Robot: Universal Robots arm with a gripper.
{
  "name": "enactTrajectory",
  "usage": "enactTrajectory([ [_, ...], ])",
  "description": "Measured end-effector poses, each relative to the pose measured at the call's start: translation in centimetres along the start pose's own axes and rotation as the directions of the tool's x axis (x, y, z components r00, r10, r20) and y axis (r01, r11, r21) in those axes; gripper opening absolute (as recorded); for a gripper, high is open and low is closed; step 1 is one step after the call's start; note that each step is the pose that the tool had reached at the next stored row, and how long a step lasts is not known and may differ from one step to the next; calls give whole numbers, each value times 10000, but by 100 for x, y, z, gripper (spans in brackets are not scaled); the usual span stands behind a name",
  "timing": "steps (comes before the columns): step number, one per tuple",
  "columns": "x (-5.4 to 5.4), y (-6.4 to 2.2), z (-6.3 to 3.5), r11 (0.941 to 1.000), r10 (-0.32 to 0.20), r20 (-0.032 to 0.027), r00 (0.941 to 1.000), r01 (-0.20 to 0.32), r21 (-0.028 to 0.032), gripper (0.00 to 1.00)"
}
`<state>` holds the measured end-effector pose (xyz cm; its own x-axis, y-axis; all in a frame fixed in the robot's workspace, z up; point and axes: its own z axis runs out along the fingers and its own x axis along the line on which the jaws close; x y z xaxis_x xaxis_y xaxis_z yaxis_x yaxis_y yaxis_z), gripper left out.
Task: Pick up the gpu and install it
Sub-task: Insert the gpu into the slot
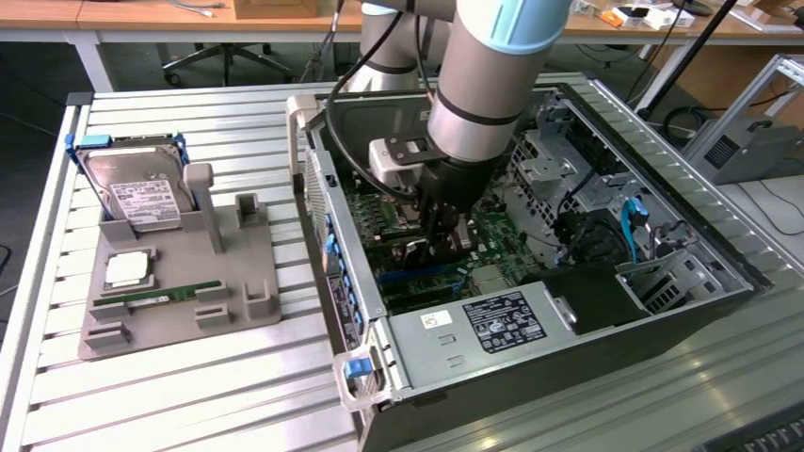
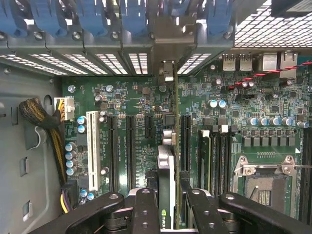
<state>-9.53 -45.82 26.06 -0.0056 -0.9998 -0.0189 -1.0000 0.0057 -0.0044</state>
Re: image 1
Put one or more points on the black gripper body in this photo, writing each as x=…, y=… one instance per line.
x=459, y=183

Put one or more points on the graphics card with metal bracket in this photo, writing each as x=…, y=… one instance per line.
x=417, y=256

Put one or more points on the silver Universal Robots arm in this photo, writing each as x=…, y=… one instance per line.
x=496, y=85

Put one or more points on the green motherboard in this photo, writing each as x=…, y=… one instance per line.
x=503, y=235

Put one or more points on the CPU socket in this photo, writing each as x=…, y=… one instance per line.
x=396, y=212

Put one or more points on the silver chipset heatsink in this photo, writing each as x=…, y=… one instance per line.
x=489, y=279

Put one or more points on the black expansion slot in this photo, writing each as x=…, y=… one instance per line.
x=417, y=294

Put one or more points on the silver drive cage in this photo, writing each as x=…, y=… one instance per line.
x=547, y=165

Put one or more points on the silver power supply with label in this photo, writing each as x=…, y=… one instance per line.
x=440, y=348

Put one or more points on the pale corner fixture blue clip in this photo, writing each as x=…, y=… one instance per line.
x=355, y=391

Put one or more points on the open black PC case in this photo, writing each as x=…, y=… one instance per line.
x=533, y=391

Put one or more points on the silver disk bay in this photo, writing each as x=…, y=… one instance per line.
x=679, y=282

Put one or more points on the orange small item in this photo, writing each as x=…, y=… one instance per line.
x=611, y=18

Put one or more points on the grey parts rack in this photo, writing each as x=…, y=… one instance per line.
x=176, y=320

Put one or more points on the black office chair base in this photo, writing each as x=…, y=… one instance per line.
x=229, y=56

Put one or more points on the black stand pole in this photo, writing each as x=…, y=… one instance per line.
x=684, y=52

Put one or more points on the green RAM stick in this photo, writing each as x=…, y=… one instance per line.
x=157, y=296

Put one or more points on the white small boxes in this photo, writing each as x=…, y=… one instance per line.
x=659, y=19

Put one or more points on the grey computer tower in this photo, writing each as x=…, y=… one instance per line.
x=753, y=150

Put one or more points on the brown cardboard panel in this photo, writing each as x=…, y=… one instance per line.
x=723, y=70

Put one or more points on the hard disk with blue caddy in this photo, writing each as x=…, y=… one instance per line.
x=135, y=188

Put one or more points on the silver CPU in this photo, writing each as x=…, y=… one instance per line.
x=125, y=270

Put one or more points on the black keyboard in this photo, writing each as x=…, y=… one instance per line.
x=772, y=440

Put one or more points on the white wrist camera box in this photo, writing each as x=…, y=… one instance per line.
x=389, y=165

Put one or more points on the wooden desk white frame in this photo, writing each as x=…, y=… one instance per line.
x=125, y=19
x=628, y=35

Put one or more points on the aluminium profile frame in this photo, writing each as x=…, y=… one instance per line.
x=779, y=70

